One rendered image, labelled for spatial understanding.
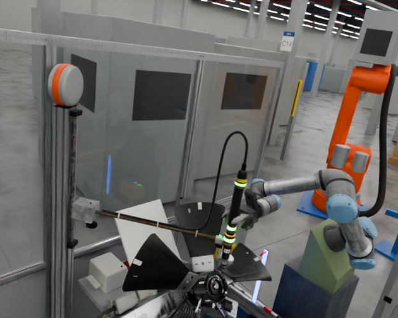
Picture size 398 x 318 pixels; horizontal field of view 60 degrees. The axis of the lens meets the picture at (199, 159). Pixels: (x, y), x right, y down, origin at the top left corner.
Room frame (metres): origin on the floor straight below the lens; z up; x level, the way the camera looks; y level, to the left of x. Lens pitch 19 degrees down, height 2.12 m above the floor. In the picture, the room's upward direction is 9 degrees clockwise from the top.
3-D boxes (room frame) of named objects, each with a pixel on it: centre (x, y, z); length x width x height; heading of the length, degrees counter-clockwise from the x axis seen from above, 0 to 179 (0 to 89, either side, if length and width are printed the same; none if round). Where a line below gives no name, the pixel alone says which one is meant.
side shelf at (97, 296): (1.49, 0.32, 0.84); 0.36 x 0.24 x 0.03; 138
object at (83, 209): (1.29, 0.45, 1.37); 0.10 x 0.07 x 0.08; 83
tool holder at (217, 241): (1.21, -0.16, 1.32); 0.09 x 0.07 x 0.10; 83
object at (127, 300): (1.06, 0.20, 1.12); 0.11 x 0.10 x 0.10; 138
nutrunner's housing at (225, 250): (1.21, -0.17, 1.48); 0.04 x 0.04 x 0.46
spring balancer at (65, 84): (1.30, 0.54, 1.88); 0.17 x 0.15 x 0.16; 138
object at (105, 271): (1.46, 0.39, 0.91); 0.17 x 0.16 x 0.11; 48
